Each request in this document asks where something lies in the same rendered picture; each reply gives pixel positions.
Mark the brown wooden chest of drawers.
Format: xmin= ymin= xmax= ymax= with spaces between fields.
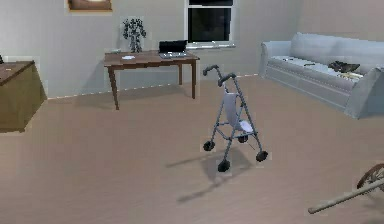
xmin=0 ymin=60 xmax=48 ymax=134

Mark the grey wheeled walker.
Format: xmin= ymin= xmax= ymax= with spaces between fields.
xmin=202 ymin=64 xmax=270 ymax=174

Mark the black open laptop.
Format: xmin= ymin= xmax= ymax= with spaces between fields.
xmin=158 ymin=39 xmax=189 ymax=60

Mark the brown wooden table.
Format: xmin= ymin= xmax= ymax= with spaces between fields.
xmin=103 ymin=49 xmax=201 ymax=111

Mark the white framed window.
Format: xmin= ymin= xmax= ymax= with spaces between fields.
xmin=183 ymin=0 xmax=237 ymax=50

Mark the dark green house plant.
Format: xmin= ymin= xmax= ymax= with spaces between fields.
xmin=121 ymin=17 xmax=148 ymax=54

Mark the pale grey sofa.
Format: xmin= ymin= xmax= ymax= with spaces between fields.
xmin=258 ymin=31 xmax=384 ymax=120

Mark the dark brown cloth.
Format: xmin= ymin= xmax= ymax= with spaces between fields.
xmin=328 ymin=60 xmax=361 ymax=74

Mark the brown framed wall picture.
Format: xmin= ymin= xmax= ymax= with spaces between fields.
xmin=67 ymin=0 xmax=113 ymax=13

